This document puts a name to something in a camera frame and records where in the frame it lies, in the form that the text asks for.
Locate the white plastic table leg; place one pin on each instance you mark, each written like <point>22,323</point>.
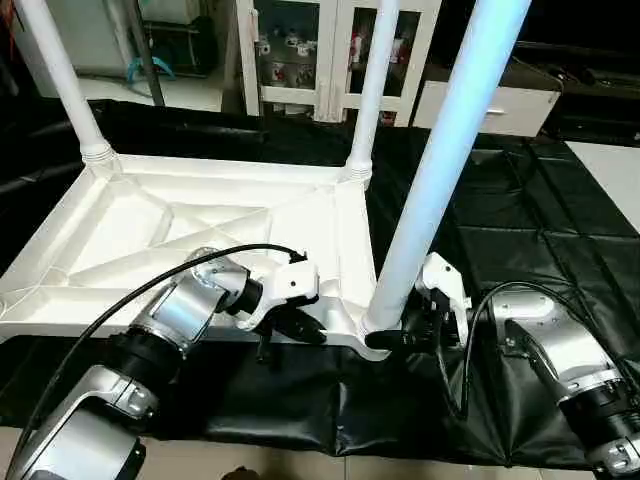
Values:
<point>440,160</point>
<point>370,85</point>
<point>60,80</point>

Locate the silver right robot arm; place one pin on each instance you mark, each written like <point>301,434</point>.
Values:
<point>560,345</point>

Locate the black mat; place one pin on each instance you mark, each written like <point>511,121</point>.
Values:
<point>300,400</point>

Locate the white drawer unit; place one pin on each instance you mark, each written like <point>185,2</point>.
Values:
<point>495,105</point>

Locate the white flat board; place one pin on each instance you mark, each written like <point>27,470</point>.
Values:
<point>610,175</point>

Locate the white glass door cabinet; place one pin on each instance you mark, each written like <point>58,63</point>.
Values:
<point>300,55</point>

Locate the light blue stand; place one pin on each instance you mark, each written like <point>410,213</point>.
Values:
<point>150,68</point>

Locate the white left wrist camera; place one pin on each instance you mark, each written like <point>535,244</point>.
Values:
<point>285,285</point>

